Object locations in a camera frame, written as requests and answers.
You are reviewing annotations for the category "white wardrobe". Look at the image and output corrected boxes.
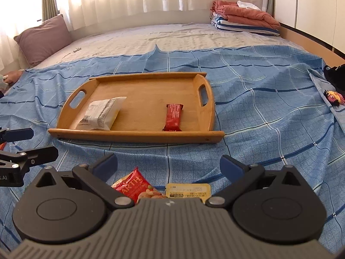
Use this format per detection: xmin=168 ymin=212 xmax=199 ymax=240
xmin=273 ymin=0 xmax=345 ymax=57

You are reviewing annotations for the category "wooden bed frame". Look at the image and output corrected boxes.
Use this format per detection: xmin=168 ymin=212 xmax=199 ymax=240
xmin=278 ymin=22 xmax=345 ymax=62

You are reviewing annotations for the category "small doll keychain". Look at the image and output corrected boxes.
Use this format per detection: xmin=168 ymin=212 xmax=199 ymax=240
xmin=323 ymin=90 xmax=345 ymax=106

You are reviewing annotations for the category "striped folded blanket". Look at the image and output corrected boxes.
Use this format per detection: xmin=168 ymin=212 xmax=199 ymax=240
xmin=210 ymin=12 xmax=281 ymax=37

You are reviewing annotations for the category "white snack packet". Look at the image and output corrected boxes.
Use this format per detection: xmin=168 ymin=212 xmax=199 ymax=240
xmin=75 ymin=96 xmax=127 ymax=131

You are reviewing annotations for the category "folded blankets stack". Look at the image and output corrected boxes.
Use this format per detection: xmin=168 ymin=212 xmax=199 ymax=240
xmin=212 ymin=0 xmax=282 ymax=30

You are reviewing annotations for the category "red nut packet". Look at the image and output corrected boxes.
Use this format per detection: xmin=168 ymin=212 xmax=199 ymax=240
xmin=111 ymin=167 xmax=168 ymax=204

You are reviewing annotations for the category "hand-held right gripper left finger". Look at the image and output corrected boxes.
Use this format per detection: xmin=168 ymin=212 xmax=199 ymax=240
xmin=27 ymin=152 xmax=135 ymax=211

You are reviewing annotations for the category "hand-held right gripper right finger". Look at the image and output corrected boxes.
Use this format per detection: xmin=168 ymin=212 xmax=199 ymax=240
xmin=206 ymin=154 xmax=313 ymax=211

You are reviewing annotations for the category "white mattress cover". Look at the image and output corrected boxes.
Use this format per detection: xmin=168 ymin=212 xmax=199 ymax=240
xmin=30 ymin=23 xmax=310 ymax=68

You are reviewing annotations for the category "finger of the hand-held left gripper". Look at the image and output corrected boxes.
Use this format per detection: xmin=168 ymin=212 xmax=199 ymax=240
xmin=0 ymin=146 xmax=59 ymax=171
xmin=0 ymin=126 xmax=34 ymax=144

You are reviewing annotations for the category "pink cloth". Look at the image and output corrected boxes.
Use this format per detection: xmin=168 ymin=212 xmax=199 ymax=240
xmin=5 ymin=69 xmax=25 ymax=85

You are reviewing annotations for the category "mauve pillow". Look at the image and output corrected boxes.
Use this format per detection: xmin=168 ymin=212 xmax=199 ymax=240
xmin=13 ymin=14 xmax=73 ymax=68

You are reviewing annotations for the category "red snack bar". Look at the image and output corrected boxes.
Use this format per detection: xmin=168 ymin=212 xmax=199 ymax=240
xmin=162 ymin=103 xmax=184 ymax=132

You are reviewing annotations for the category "wooden tray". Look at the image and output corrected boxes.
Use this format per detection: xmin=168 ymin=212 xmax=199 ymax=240
xmin=48 ymin=72 xmax=225 ymax=144

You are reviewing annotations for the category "blue checked bedsheet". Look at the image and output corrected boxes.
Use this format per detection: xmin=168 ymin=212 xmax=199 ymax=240
xmin=0 ymin=44 xmax=345 ymax=259

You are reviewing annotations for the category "yellow packet green label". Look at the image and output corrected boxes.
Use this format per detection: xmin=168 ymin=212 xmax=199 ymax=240
xmin=165 ymin=183 xmax=212 ymax=204

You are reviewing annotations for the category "white cloth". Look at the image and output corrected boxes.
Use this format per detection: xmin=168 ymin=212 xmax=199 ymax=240
xmin=237 ymin=0 xmax=260 ymax=10

